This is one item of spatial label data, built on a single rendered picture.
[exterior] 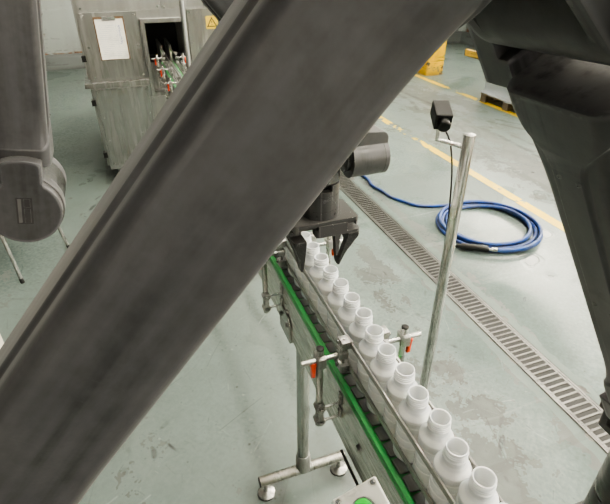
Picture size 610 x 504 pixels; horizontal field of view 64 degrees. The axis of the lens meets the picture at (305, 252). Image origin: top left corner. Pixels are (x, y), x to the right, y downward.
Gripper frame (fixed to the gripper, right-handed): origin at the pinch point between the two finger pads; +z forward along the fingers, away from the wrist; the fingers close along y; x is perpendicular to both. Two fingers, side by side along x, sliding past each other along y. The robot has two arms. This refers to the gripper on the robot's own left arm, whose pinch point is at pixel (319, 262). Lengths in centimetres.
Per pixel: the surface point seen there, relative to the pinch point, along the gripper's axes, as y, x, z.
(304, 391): -14, -47, 86
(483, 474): -16.1, 28.6, 24.9
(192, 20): -39, -389, 11
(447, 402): -92, -63, 141
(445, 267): -63, -46, 45
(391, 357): -14.5, 2.3, 24.2
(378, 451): -9.1, 10.0, 40.5
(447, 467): -12.6, 24.7, 26.6
